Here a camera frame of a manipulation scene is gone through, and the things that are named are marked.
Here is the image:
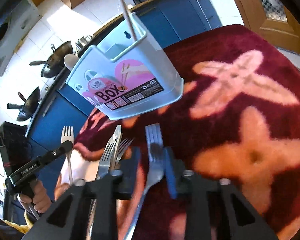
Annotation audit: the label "small steel fork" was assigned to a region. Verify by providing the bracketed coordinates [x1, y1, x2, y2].
[86, 139, 117, 239]

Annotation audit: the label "large steel fork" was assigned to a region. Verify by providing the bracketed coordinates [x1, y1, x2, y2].
[123, 124, 165, 239]

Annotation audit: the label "beige plastic spoon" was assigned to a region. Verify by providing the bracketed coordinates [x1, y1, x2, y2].
[63, 54, 79, 70]

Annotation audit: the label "wooden chopstick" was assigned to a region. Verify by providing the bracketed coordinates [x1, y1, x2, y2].
[119, 0, 138, 42]

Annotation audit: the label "steel table knife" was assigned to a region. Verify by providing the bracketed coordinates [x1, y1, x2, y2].
[110, 125, 122, 170]

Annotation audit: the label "yellow sleeve forearm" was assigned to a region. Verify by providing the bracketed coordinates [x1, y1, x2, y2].
[3, 211, 37, 239]

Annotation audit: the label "person's left hand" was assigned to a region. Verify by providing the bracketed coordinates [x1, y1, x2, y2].
[17, 180, 52, 214]

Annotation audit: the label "small black wok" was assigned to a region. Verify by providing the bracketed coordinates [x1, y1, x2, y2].
[7, 87, 40, 121]

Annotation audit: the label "red floral plush table cover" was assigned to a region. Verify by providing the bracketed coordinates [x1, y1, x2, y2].
[55, 24, 300, 239]

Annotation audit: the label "large black wok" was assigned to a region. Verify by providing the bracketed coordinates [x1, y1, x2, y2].
[29, 41, 73, 78]

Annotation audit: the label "grey range hood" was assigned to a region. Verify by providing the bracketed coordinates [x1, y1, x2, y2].
[0, 0, 40, 76]

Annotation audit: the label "steel kettle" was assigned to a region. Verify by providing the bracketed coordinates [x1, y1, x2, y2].
[76, 35, 93, 53]

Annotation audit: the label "light blue utensil holder box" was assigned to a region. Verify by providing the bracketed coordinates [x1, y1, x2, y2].
[65, 13, 184, 120]

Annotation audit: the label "brown wooden door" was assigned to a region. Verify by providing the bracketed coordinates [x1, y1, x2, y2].
[234, 0, 300, 54]

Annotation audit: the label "blue base cabinets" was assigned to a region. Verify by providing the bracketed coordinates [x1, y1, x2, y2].
[2, 0, 223, 225]

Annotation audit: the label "white power cord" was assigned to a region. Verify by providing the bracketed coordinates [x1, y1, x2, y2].
[180, 0, 213, 30]

